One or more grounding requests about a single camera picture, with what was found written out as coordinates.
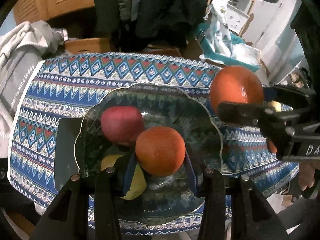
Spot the wooden crate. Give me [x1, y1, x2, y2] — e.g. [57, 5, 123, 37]
[64, 37, 112, 55]

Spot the long black coat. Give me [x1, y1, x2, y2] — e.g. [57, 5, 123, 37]
[135, 0, 208, 48]

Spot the teal plastic crate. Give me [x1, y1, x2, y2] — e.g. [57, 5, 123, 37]
[195, 24, 260, 73]

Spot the pile of grey white clothes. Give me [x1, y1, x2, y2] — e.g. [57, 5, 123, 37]
[0, 21, 49, 150]

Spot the wooden louvered cabinet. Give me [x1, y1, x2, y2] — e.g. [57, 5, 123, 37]
[12, 0, 100, 24]

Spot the black jacket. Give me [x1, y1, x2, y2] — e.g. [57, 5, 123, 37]
[94, 0, 125, 53]

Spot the white printed bag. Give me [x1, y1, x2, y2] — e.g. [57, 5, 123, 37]
[204, 0, 235, 55]

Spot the grey printed cloth bag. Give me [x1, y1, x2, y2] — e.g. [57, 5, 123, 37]
[0, 52, 43, 115]

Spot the scalloped clear glass bowl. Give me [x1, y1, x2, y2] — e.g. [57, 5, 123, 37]
[74, 84, 223, 227]

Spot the grey jacket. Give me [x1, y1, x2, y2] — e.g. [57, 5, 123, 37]
[117, 0, 140, 30]

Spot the white plastic basket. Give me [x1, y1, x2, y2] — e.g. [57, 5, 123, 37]
[225, 1, 252, 34]

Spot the grey hoodie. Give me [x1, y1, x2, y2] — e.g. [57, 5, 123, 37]
[30, 20, 68, 53]

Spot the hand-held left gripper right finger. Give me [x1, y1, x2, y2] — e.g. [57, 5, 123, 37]
[184, 152, 288, 240]

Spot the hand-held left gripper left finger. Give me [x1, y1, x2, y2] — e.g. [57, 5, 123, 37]
[29, 152, 138, 240]

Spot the blue patterned tablecloth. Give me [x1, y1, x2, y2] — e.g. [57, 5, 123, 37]
[7, 51, 300, 230]

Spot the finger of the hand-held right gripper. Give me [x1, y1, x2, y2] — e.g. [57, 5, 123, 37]
[262, 84, 318, 110]
[217, 102, 294, 158]

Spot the clear plastic bag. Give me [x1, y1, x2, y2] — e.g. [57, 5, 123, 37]
[231, 44, 262, 67]

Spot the wooden shelf rack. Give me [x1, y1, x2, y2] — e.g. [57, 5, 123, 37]
[207, 0, 265, 38]

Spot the small tangerine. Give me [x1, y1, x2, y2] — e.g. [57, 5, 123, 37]
[267, 139, 278, 154]

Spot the pink red apple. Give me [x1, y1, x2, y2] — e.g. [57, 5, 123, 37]
[101, 106, 145, 147]

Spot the person's right hand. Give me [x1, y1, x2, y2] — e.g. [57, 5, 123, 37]
[299, 162, 316, 192]

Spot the large orange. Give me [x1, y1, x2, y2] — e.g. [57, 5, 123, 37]
[135, 127, 186, 177]
[209, 65, 264, 115]

